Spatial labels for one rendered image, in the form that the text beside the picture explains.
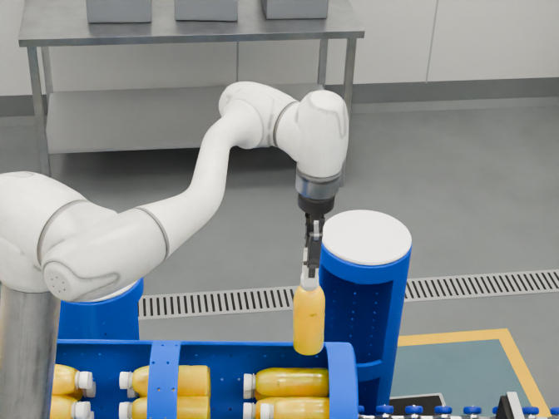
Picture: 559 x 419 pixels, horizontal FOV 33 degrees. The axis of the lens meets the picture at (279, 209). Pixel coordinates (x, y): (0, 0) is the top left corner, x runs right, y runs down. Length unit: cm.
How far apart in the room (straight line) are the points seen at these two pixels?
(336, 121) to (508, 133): 399
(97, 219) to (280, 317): 274
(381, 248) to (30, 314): 147
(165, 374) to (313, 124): 70
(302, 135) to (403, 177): 338
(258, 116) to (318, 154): 14
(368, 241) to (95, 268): 157
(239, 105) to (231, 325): 235
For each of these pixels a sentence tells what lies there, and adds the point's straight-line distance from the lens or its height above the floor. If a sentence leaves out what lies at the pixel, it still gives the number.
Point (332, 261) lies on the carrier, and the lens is 287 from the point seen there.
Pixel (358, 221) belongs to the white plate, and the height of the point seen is 104.
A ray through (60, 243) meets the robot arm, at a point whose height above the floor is 188.
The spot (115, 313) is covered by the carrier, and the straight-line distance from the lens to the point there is 273.
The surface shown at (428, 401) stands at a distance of 368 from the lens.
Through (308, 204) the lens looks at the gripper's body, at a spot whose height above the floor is 167.
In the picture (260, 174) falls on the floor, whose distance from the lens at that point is 511.
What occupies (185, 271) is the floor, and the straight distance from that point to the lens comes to 443.
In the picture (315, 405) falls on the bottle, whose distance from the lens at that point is 222.
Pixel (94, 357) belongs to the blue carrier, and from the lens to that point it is 241.
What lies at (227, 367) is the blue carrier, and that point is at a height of 107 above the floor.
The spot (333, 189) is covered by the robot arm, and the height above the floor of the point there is 171.
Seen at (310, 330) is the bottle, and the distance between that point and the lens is 211.
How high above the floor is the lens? 275
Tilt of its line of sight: 35 degrees down
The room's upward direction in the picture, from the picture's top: 3 degrees clockwise
